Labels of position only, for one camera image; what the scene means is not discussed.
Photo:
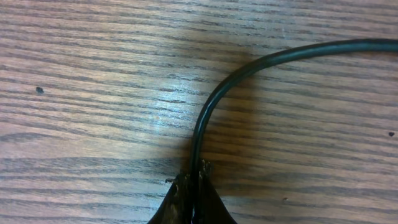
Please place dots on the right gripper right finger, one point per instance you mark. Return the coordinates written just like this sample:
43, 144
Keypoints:
209, 208

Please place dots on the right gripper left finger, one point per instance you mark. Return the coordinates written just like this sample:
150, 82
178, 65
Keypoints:
177, 206

